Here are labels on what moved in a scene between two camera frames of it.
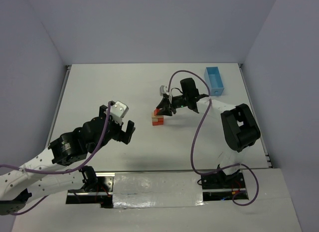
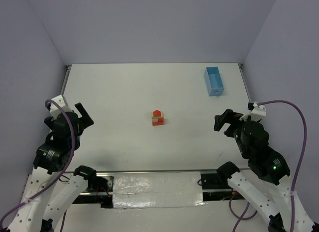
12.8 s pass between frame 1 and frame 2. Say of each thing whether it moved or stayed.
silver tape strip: stayed
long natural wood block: stayed
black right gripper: moved
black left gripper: moved
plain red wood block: stayed
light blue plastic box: stayed
